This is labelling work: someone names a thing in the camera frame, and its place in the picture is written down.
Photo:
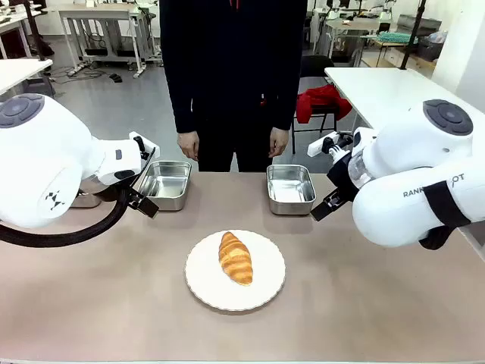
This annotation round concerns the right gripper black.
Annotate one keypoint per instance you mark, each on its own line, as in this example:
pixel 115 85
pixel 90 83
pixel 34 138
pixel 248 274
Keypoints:
pixel 341 178

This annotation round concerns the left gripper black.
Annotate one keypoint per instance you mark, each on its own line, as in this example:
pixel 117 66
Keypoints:
pixel 143 170

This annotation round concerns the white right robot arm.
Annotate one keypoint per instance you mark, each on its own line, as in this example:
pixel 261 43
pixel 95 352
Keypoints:
pixel 413 167

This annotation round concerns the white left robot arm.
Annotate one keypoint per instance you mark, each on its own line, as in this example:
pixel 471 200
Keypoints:
pixel 41 159

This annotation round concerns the person right forearm dark sleeve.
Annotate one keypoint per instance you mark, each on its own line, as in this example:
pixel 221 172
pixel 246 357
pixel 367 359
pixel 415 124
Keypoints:
pixel 182 95

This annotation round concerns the person left forearm dark sleeve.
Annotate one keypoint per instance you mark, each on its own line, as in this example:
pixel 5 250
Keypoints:
pixel 286 95

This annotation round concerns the rectangular steel container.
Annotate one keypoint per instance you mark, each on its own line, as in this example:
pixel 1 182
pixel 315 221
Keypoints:
pixel 290 187
pixel 166 184

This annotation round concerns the golden croissant bread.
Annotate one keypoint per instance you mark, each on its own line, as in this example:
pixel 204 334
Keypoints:
pixel 235 258

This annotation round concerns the person right hand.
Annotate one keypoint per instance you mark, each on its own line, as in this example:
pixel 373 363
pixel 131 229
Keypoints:
pixel 188 145

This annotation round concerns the person left hand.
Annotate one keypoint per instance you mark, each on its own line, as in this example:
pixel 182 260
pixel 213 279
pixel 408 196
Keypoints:
pixel 278 143

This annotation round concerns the white scalloped plate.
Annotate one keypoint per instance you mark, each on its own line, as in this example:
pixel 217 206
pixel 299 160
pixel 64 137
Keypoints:
pixel 204 280

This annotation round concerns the red cloth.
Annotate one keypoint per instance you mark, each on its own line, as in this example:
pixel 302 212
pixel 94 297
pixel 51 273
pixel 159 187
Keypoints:
pixel 322 102

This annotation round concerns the black chair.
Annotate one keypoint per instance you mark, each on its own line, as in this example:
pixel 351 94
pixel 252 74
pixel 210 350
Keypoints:
pixel 314 91

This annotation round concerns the large white side table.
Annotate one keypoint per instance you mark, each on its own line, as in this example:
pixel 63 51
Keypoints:
pixel 379 95

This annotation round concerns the white floor power strip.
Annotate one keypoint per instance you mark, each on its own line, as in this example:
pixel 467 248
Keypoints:
pixel 76 69

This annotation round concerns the person torso dark clothes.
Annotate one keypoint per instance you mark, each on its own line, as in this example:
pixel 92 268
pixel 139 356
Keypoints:
pixel 233 76

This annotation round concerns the small white side table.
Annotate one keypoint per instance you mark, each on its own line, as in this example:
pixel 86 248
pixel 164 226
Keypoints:
pixel 17 74

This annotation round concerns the teal tray of items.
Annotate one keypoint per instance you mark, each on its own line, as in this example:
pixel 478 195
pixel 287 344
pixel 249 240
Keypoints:
pixel 398 37

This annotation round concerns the white background desk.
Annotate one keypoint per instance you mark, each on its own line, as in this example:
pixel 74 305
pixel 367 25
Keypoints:
pixel 106 22

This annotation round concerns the dark storage bin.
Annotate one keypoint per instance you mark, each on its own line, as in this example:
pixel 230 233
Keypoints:
pixel 432 45

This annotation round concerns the black stand pole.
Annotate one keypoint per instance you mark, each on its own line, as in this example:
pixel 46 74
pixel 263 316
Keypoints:
pixel 412 34
pixel 35 30

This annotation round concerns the grey box on desk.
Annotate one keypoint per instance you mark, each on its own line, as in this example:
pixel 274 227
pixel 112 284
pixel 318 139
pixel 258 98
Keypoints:
pixel 418 26

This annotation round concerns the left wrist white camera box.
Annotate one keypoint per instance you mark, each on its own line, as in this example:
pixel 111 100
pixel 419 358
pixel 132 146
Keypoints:
pixel 146 144

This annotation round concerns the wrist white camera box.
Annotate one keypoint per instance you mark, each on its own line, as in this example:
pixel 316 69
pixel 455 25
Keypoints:
pixel 146 144
pixel 322 144

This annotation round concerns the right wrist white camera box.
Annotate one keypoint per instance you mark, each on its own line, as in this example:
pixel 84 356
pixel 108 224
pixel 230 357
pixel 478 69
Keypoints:
pixel 322 144

